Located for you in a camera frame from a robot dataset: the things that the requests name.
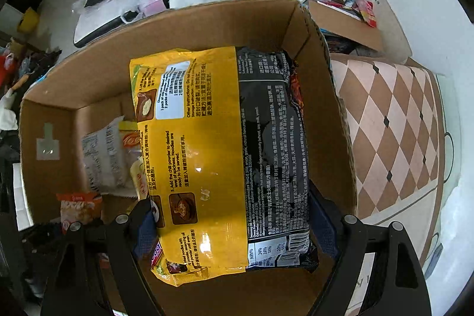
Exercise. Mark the yellow bin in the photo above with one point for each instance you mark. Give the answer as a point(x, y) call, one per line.
point(29, 20)

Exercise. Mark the pink container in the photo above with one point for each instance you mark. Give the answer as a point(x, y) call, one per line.
point(155, 5)

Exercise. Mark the small cardboard box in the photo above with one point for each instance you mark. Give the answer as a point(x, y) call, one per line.
point(344, 25)

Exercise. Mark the yellow chip bag orange logo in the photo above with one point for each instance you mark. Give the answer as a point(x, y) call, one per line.
point(140, 177)

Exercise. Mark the dark clutter pile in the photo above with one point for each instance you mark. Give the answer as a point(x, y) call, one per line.
point(26, 71)

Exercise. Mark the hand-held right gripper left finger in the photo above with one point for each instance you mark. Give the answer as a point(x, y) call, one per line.
point(146, 232)

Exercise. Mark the large cardboard box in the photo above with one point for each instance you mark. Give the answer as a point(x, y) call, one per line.
point(222, 27)

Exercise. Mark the small orange snack packet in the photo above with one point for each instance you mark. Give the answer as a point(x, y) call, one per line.
point(79, 208)

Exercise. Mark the white printed snack packet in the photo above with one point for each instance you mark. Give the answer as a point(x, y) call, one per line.
point(103, 156)

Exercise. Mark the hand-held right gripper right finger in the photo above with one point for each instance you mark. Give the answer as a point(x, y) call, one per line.
point(326, 227)

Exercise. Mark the yellow black noodle pack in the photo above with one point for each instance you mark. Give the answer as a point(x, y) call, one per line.
point(207, 138)

